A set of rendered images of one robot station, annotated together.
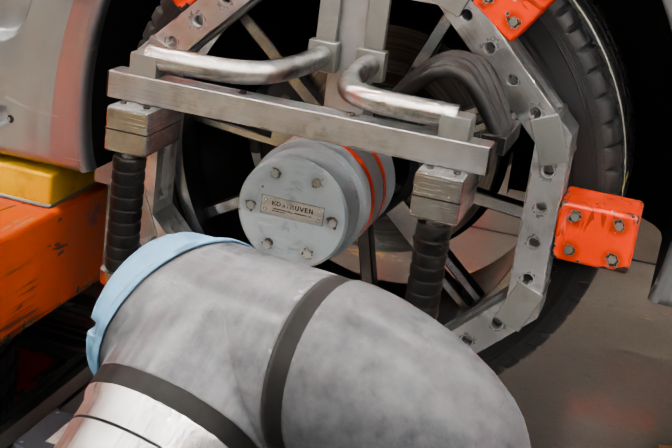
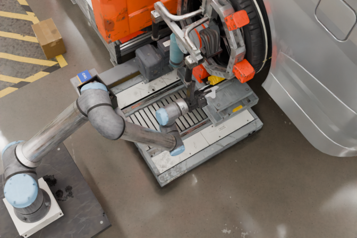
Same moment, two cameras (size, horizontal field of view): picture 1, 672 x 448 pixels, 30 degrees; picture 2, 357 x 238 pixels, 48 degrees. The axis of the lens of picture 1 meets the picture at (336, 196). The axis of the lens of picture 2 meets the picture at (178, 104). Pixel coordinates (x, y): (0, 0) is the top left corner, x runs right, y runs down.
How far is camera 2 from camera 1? 1.49 m
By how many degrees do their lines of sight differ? 51
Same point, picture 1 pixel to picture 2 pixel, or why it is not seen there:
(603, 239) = (239, 75)
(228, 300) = (87, 100)
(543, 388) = not seen: hidden behind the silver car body
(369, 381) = (93, 121)
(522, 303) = (227, 75)
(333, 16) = (204, 4)
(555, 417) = not seen: hidden behind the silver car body
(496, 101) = (212, 47)
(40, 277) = (173, 8)
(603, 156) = (252, 57)
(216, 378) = (84, 108)
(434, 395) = (100, 126)
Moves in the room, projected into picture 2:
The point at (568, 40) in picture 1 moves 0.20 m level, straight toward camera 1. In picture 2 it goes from (249, 32) to (218, 51)
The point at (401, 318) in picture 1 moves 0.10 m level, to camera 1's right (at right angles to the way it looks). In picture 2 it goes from (101, 115) to (117, 129)
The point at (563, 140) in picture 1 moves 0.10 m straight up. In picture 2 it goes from (234, 54) to (238, 42)
